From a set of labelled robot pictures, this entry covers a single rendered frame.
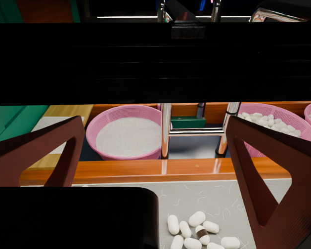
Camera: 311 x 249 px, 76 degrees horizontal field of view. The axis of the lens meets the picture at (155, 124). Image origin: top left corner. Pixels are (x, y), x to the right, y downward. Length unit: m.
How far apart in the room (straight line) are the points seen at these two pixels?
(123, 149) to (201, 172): 0.24
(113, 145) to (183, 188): 0.25
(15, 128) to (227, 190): 0.57
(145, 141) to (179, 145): 0.13
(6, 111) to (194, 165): 0.51
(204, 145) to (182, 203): 0.29
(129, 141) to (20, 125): 0.31
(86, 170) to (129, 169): 0.10
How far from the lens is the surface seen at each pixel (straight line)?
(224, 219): 0.49
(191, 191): 0.51
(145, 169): 0.51
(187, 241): 0.43
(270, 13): 0.37
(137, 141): 0.64
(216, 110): 0.80
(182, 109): 0.77
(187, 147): 0.70
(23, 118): 0.69
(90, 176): 0.52
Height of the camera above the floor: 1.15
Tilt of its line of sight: 37 degrees down
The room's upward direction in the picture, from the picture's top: straight up
